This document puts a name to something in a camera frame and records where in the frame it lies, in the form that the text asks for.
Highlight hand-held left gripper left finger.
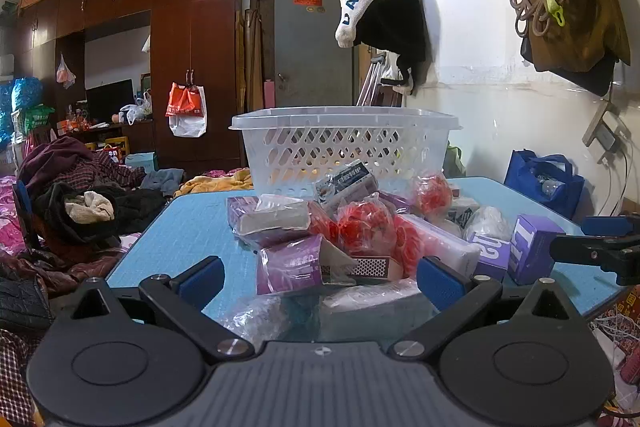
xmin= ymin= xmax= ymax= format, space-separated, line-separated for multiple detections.
xmin=70 ymin=255 xmax=253 ymax=363

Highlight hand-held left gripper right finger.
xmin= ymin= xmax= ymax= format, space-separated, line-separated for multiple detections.
xmin=389 ymin=256 xmax=576 ymax=362

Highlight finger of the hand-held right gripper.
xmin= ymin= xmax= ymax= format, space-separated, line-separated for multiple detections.
xmin=550 ymin=234 xmax=640 ymax=285
xmin=581 ymin=215 xmax=633 ymax=236

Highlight white tissue pack clear wrap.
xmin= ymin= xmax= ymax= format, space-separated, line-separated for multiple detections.
xmin=400 ymin=214 xmax=482 ymax=279

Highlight large purple box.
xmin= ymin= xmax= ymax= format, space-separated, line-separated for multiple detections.
xmin=509 ymin=213 xmax=567 ymax=286

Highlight red item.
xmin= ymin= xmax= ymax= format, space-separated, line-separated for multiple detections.
xmin=414 ymin=173 xmax=454 ymax=216
xmin=336 ymin=201 xmax=397 ymax=256
xmin=394 ymin=214 xmax=427 ymax=279

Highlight small purple box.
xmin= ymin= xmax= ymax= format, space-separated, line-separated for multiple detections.
xmin=466 ymin=229 xmax=514 ymax=283

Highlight clear plastic bag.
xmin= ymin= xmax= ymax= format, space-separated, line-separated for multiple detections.
xmin=216 ymin=294 xmax=287 ymax=344

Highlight matchbox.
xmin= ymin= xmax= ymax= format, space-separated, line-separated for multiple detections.
xmin=322 ymin=255 xmax=404 ymax=286

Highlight white printed tissue packet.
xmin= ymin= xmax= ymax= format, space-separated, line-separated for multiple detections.
xmin=444 ymin=197 xmax=482 ymax=229

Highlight purple tissue packet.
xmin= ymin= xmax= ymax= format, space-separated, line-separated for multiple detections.
xmin=256 ymin=234 xmax=358 ymax=297

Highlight purple packet with white pack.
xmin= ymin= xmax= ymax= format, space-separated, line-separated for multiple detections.
xmin=227 ymin=194 xmax=315 ymax=239

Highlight dark printed packet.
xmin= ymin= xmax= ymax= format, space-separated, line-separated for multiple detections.
xmin=314 ymin=159 xmax=381 ymax=212

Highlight clear plastic lattice basket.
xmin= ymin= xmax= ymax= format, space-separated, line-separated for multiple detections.
xmin=229 ymin=106 xmax=462 ymax=198

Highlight grey power strip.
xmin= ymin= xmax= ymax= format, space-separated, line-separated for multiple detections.
xmin=582 ymin=99 xmax=626 ymax=156

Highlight blue shopping bag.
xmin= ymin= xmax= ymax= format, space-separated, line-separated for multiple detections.
xmin=504 ymin=149 xmax=586 ymax=221

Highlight yellow blanket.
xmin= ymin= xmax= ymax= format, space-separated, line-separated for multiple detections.
xmin=174 ymin=169 xmax=255 ymax=198

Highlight grey-blue cloth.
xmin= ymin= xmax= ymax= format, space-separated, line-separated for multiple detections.
xmin=140 ymin=168 xmax=185 ymax=198

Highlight teal box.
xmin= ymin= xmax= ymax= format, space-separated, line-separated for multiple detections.
xmin=125 ymin=152 xmax=160 ymax=172

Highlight beige cloth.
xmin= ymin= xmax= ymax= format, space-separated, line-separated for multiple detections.
xmin=64 ymin=191 xmax=116 ymax=224

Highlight orange and white plastic bag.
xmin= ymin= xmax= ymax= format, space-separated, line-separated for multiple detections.
xmin=166 ymin=82 xmax=208 ymax=138

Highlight black quilted bag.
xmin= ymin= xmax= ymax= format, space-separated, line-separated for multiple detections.
xmin=0 ymin=274 xmax=56 ymax=333

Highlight pile of dark clothes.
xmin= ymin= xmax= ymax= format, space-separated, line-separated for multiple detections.
xmin=15 ymin=137 xmax=168 ymax=254

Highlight brown hanging bag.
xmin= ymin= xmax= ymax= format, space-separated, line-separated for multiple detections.
xmin=520 ymin=0 xmax=632 ymax=96

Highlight black television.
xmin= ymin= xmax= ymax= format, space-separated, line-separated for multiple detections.
xmin=85 ymin=79 xmax=135 ymax=124

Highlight metal crutches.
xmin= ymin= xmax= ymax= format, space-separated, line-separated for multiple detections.
xmin=356 ymin=49 xmax=389 ymax=108

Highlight green plastic basket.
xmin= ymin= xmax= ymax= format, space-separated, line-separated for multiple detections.
xmin=22 ymin=105 xmax=56 ymax=131

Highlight brown wooden wardrobe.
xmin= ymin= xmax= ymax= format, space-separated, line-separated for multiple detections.
xmin=15 ymin=0 xmax=245 ymax=171

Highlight pink hanging plastic bag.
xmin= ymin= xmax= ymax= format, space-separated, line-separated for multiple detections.
xmin=56 ymin=54 xmax=77 ymax=90

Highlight grey metal door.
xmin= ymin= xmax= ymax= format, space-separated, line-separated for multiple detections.
xmin=272 ymin=0 xmax=362 ymax=110

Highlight blue plastic bag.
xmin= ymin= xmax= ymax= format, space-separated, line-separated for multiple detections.
xmin=10 ymin=77 xmax=44 ymax=112

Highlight coiled brown rope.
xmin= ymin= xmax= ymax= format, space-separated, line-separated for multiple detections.
xmin=510 ymin=0 xmax=571 ymax=38

